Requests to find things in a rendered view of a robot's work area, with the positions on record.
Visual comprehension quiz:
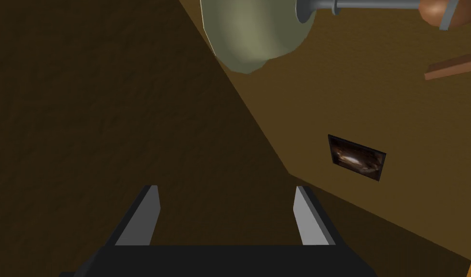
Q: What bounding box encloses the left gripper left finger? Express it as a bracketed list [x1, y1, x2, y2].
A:
[104, 185, 161, 246]

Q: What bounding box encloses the dark framed wall picture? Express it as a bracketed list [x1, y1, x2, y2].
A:
[327, 134, 387, 182]

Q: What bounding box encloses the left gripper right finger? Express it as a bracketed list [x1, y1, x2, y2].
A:
[293, 186, 336, 246]

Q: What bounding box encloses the olive green lamp shade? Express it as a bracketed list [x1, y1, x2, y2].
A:
[199, 0, 317, 75]

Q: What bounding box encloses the orange brown round object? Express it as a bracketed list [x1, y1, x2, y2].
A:
[418, 0, 471, 31]

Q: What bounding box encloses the grey metal lamp pole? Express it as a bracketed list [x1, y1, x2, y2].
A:
[295, 0, 422, 24]

